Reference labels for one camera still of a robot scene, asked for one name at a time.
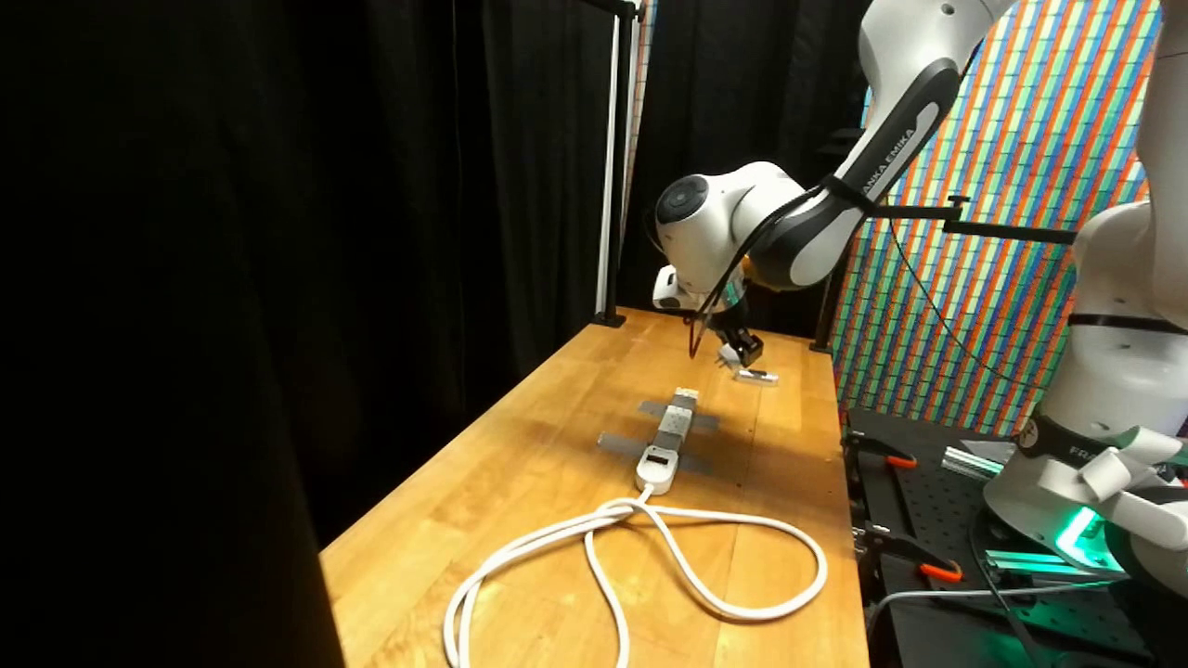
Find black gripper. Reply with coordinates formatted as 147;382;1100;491
710;306;763;369

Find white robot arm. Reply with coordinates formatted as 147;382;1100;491
652;0;1188;596

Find grey tape strip rear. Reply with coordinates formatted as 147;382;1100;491
637;400;715;434

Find grey tape strip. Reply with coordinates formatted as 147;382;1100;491
637;400;715;434
595;434;714;476

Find silver vertical pole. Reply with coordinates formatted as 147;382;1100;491
588;0;637;325

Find grey tape strip front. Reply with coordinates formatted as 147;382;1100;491
595;434;714;476

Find colourful striped board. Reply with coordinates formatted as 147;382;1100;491
826;0;1163;434

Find black optical breadboard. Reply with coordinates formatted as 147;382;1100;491
841;413;1188;668

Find black curtain backdrop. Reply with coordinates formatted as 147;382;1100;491
0;0;885;668

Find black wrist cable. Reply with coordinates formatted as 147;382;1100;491
683;183;846;362

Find white power cord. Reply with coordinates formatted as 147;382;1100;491
439;484;833;668

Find orange handled clamp upper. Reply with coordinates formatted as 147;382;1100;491
841;432;920;473

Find orange handled clamp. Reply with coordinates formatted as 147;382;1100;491
855;525;965;584
841;432;920;473

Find orange handled clamp lower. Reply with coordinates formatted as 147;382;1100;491
855;525;965;584

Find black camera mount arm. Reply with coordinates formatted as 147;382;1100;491
871;194;1076;245

